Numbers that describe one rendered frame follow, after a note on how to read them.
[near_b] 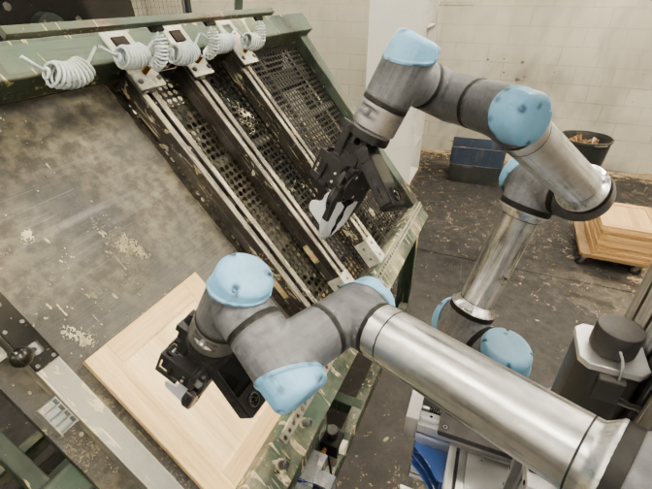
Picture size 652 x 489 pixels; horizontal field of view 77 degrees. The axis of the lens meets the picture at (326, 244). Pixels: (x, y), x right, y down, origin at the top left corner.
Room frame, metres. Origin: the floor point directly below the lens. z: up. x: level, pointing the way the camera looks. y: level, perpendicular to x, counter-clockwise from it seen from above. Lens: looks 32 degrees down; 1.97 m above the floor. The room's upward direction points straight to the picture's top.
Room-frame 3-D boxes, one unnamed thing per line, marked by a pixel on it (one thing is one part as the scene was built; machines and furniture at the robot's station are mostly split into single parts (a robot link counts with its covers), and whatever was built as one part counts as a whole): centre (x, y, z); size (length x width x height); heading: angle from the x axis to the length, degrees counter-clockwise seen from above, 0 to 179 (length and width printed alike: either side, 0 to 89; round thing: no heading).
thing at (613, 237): (3.00, -2.43, 0.20); 0.61 x 0.53 x 0.40; 158
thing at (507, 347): (0.69, -0.42, 1.20); 0.13 x 0.12 x 0.14; 27
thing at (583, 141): (4.27, -2.74, 0.33); 0.52 x 0.51 x 0.65; 158
